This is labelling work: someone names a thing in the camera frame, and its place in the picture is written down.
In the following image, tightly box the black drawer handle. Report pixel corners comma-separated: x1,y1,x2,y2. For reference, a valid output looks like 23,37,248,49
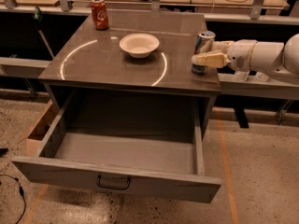
96,175,131,190

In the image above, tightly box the left clear sanitizer bottle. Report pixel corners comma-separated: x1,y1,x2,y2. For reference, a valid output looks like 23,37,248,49
234,71,249,82

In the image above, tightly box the open grey top drawer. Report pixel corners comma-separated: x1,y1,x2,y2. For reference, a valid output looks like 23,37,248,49
12,90,221,203

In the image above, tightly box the red coca-cola can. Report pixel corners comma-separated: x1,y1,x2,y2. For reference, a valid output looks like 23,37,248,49
91,0,109,30

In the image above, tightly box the right clear sanitizer bottle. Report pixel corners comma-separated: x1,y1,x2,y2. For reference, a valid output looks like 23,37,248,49
255,72,269,82

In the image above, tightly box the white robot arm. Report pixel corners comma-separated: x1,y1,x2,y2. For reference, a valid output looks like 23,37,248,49
192,35,299,85

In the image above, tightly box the clear sanitizer bottle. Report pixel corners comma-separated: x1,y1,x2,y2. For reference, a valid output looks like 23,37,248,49
234,71,249,82
255,72,269,82

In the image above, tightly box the black floor cable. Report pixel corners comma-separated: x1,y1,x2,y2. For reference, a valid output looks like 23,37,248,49
0,173,27,224

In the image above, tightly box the white bowl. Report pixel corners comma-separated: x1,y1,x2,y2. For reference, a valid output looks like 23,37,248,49
120,34,160,59

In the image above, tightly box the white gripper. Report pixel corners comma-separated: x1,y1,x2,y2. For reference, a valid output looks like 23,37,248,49
192,39,257,72

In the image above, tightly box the grey drawer cabinet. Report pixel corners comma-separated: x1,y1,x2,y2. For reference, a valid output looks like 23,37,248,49
39,9,221,130

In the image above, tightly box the blue silver redbull can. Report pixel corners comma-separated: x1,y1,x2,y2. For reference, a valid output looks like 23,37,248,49
192,31,216,75

